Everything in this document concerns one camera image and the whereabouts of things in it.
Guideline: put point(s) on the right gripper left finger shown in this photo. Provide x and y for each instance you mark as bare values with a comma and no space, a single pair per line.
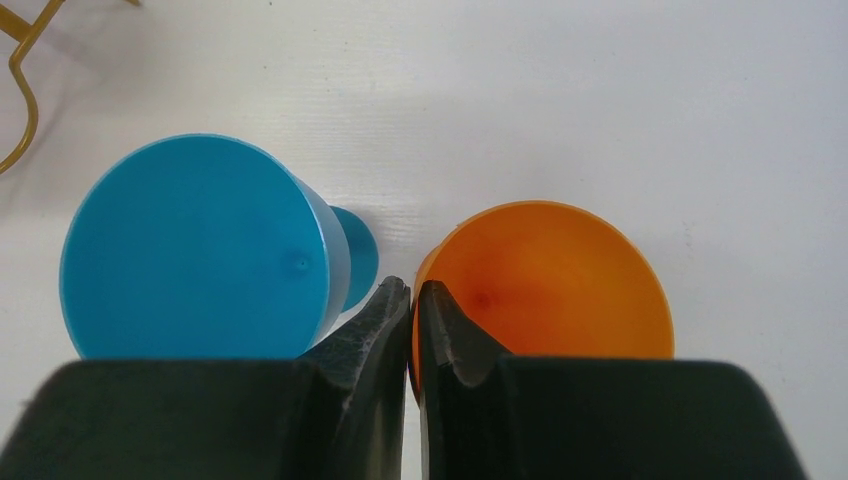
335,412

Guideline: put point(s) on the orange plastic wine glass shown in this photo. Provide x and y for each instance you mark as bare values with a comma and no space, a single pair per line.
547,278

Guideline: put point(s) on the blue plastic wine glass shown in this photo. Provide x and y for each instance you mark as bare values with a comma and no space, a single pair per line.
204,246

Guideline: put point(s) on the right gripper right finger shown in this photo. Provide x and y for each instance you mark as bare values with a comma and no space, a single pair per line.
490,414

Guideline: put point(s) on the gold wire glass rack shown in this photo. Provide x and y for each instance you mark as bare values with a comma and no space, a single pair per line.
26,34

